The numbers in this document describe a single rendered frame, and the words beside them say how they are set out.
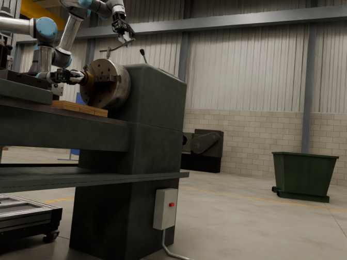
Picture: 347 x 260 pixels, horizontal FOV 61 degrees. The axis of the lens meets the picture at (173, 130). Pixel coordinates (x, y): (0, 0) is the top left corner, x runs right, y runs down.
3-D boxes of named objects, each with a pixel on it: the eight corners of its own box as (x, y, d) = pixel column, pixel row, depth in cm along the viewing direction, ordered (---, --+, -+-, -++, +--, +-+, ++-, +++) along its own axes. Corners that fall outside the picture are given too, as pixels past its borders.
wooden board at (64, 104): (63, 115, 181) (63, 109, 182) (107, 117, 163) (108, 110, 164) (16, 108, 155) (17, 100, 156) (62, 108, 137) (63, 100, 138)
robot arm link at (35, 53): (29, 61, 216) (31, 43, 217) (47, 66, 226) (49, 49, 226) (35, 59, 208) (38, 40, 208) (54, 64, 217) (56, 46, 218)
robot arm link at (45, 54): (36, 28, 194) (33, 102, 193) (36, 22, 184) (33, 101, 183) (55, 31, 199) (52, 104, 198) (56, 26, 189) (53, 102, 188)
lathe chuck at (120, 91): (86, 109, 196) (94, 62, 197) (122, 113, 180) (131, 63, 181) (75, 106, 188) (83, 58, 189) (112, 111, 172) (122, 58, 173)
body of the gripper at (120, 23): (112, 32, 173) (109, 15, 176) (122, 37, 181) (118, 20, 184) (122, 26, 170) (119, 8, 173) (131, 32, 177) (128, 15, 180)
